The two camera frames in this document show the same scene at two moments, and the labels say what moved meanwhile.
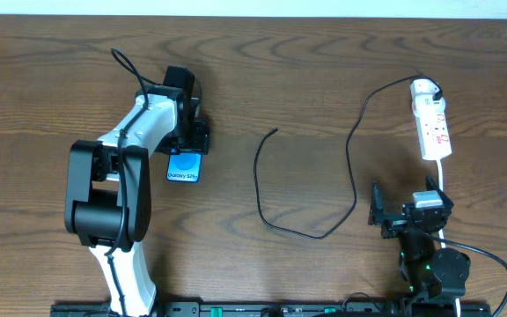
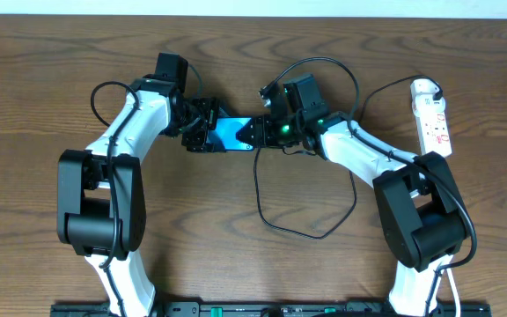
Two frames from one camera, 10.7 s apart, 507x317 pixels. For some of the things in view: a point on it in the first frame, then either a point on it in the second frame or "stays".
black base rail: (278, 309) stays
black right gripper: (398, 221) to (261, 132)
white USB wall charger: (422, 93) stays
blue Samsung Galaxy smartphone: (184, 167) to (224, 135)
